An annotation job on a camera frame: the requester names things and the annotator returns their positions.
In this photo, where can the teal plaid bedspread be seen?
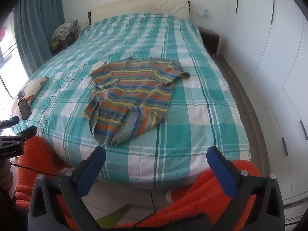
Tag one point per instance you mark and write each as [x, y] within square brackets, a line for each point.
[192, 125]

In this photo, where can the striped knit sweater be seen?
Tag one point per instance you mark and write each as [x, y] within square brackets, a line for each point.
[134, 89]

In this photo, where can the person's left hand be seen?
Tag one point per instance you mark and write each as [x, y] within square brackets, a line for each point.
[5, 175]

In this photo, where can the window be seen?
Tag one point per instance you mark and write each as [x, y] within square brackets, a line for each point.
[9, 65]

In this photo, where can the checked folded blanket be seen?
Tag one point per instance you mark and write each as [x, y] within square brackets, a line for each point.
[64, 30]

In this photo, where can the blue curtain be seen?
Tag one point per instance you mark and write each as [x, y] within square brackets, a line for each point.
[36, 28]

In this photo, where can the black smartphone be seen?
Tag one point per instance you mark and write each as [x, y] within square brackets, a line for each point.
[24, 108]

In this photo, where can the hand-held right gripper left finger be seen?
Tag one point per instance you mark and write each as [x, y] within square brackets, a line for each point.
[92, 170]

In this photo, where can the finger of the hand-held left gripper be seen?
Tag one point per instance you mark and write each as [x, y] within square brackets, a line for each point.
[27, 133]
[10, 122]

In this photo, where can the cream patterned pillow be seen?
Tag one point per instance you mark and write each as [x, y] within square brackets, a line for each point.
[36, 86]

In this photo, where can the dark bedside table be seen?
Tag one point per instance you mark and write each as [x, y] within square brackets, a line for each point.
[68, 43]

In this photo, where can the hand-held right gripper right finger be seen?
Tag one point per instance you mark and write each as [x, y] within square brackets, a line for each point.
[221, 173]

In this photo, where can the dark wooden nightstand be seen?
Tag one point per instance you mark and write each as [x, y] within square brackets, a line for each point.
[209, 41]

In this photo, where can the white wardrobe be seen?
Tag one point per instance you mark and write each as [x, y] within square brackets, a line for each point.
[269, 65]

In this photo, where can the small dark device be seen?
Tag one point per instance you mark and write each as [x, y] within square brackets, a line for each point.
[21, 94]

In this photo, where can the wooden bed frame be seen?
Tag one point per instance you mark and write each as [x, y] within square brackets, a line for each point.
[243, 105]

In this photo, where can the white wall socket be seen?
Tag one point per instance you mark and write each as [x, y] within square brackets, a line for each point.
[204, 14]

